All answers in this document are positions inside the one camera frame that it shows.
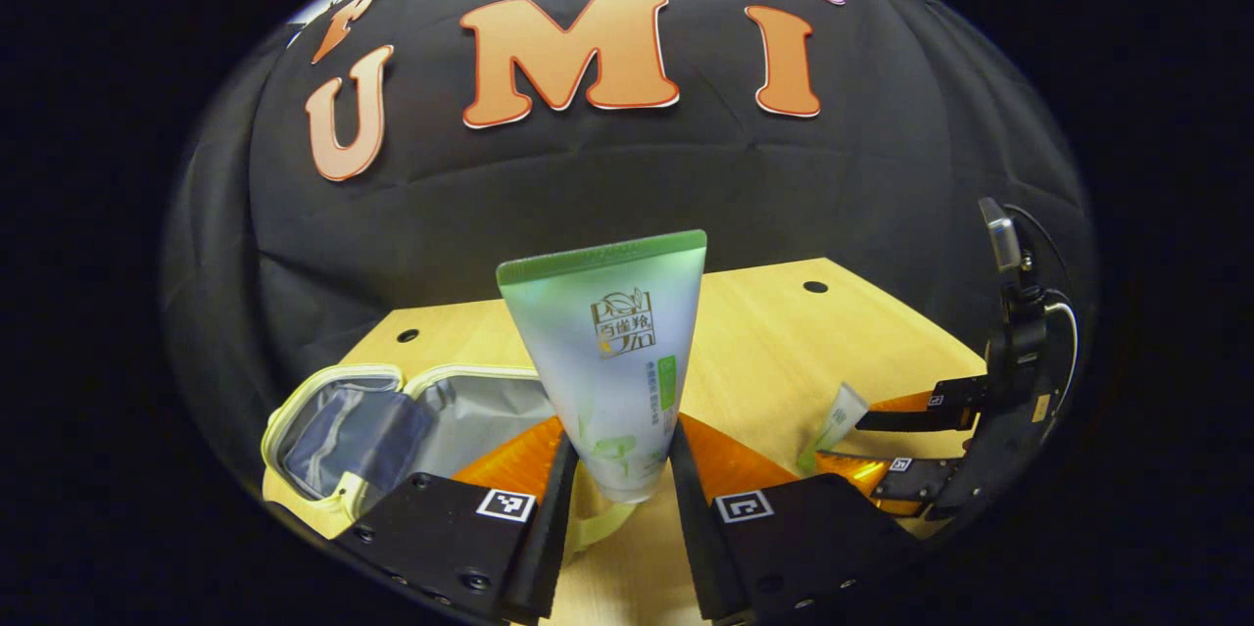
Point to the black backdrop cloth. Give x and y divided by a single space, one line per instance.
490 185

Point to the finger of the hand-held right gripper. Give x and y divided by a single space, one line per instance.
940 410
921 484

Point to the large green white tube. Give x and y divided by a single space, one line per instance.
607 361

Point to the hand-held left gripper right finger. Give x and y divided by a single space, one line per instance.
691 528

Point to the small green white tube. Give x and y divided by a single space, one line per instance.
841 415

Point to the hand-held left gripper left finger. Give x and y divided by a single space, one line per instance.
554 528

